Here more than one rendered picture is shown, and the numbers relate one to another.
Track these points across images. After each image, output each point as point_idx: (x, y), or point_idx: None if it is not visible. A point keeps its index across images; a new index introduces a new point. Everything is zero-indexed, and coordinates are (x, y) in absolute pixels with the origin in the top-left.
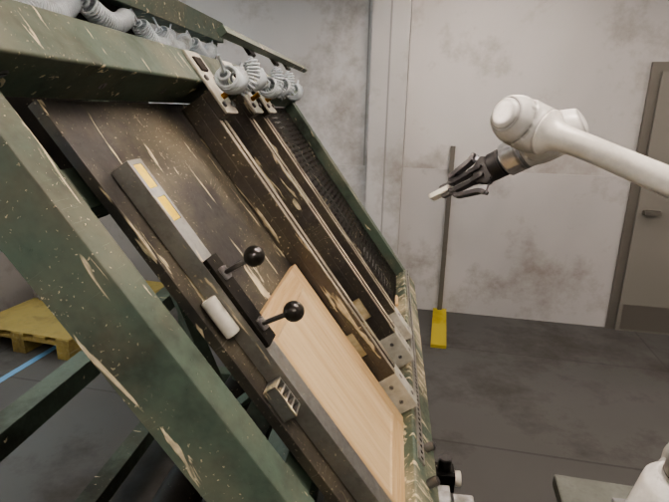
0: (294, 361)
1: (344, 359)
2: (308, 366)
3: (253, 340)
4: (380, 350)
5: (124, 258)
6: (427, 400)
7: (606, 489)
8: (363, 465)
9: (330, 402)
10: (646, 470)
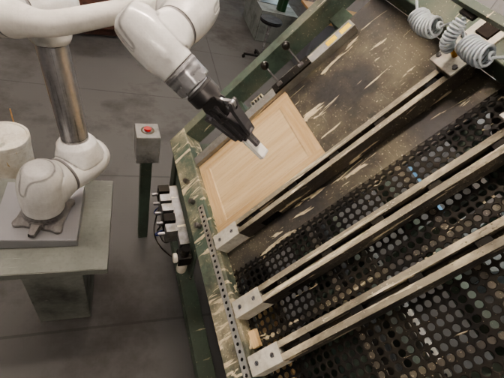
0: (269, 118)
1: (262, 180)
2: (265, 130)
3: None
4: (250, 213)
5: (301, 22)
6: (208, 297)
7: (70, 263)
8: (223, 139)
9: None
10: (93, 144)
